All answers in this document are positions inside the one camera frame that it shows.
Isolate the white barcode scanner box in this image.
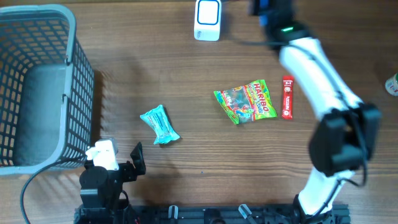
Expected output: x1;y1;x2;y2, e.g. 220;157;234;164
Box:
193;0;222;42

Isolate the Haribo gummy candy bag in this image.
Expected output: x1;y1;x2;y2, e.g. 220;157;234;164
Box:
213;80;277;124

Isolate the black left camera cable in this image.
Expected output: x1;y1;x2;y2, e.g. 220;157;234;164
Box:
19;157;91;224

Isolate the green lid small jar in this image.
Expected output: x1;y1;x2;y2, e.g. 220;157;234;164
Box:
385;73;398;96

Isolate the teal tissue packet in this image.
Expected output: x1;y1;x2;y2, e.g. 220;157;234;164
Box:
140;105;180;144

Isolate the grey plastic lattice basket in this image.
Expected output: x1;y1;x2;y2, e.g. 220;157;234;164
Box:
1;4;95;175

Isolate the red Nescafe stick sachet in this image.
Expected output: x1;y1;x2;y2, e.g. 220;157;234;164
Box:
282;76;294;119

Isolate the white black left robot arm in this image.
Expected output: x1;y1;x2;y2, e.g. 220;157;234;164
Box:
74;139;146;224

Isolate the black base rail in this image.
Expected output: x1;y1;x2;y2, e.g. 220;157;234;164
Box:
74;204;351;224

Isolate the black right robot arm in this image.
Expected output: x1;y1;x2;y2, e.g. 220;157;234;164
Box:
249;0;381;223

